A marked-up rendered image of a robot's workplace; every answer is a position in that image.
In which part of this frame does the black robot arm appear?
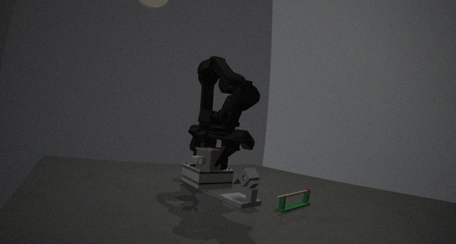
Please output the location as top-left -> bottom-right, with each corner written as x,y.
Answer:
197,56 -> 260,131

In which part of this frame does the green cradle stand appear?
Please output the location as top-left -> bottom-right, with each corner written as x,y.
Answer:
275,192 -> 310,213

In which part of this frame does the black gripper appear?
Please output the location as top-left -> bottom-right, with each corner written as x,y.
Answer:
188,109 -> 255,167

